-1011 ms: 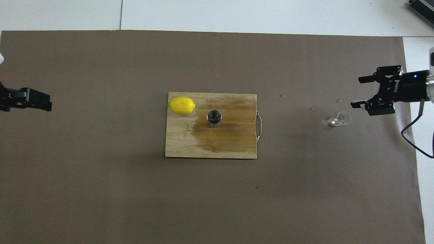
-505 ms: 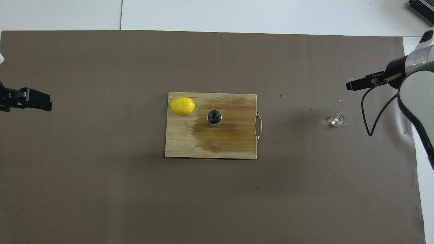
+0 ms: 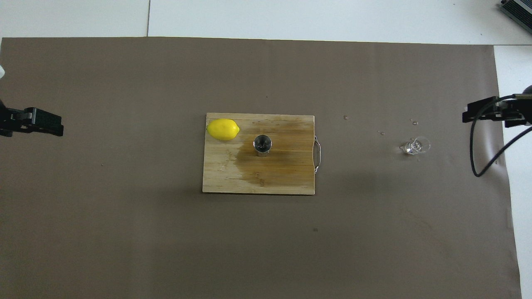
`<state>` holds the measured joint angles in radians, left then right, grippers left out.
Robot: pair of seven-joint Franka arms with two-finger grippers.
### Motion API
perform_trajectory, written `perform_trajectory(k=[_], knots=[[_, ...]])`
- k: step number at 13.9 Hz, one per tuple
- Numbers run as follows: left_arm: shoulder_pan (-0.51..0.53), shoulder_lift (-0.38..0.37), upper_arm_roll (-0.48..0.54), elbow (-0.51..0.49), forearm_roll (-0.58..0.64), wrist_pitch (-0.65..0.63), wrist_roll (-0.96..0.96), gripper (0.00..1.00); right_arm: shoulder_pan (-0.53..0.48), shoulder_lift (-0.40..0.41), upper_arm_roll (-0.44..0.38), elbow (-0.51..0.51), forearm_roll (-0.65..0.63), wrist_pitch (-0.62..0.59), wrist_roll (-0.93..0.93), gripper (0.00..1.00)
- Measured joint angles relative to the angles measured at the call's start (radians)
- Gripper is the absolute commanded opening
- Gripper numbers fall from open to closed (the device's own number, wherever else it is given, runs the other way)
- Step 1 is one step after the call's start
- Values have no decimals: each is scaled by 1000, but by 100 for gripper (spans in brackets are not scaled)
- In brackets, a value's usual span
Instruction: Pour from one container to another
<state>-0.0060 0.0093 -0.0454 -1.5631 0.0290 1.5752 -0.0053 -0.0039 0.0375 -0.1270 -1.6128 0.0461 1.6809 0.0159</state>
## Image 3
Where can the steel jigger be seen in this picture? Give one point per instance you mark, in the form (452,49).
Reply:
(262,145)

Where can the yellow lemon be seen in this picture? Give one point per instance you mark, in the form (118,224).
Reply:
(223,129)

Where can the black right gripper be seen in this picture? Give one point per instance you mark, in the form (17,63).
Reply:
(519,112)

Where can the small clear glass cup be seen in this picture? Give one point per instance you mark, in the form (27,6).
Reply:
(415,146)

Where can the grey ribbed device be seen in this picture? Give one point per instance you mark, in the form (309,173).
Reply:
(517,9)

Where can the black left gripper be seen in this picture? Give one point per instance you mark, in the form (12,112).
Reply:
(10,122)

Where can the wooden cutting board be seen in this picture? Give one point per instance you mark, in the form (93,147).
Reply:
(266,174)

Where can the brown table mat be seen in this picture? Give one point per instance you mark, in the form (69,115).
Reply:
(266,249)

